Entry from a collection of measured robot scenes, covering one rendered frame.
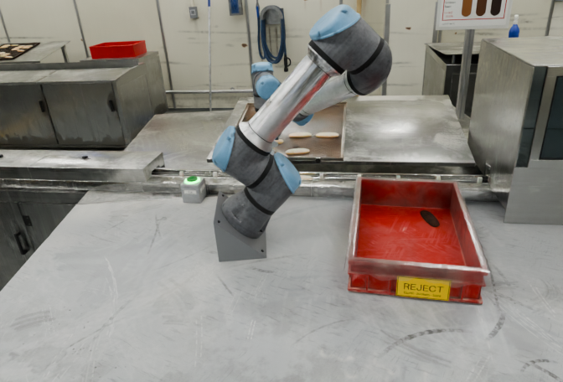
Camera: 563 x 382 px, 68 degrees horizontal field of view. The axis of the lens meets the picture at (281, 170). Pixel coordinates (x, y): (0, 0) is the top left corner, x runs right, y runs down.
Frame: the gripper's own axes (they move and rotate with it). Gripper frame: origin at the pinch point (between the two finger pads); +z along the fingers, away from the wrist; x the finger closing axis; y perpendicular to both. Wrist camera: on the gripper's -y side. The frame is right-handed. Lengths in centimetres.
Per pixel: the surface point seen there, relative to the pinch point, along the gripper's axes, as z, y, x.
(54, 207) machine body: 20, -89, -9
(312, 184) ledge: 7.1, 19.3, -7.3
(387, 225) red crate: 11, 45, -27
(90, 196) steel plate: 12, -66, -14
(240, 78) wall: 49, -111, 370
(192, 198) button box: 9.5, -23.5, -16.7
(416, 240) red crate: 11, 53, -35
